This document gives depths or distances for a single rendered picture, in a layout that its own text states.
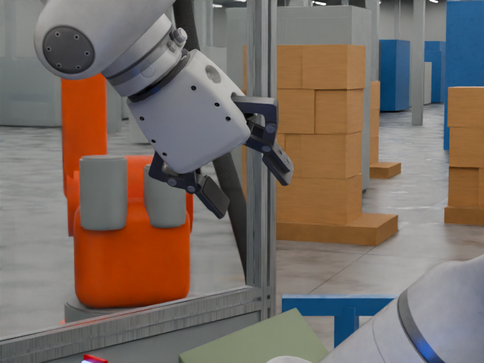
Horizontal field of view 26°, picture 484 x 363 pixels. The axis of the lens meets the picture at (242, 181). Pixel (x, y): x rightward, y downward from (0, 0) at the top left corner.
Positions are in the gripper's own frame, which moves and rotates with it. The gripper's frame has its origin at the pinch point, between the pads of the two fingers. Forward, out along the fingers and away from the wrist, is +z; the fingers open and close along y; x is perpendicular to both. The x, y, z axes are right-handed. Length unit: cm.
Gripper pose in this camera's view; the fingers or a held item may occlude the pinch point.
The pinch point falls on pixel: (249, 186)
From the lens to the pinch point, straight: 108.6
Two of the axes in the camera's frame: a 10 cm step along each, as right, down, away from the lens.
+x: -1.9, 5.6, -8.1
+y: -7.8, 4.1, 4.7
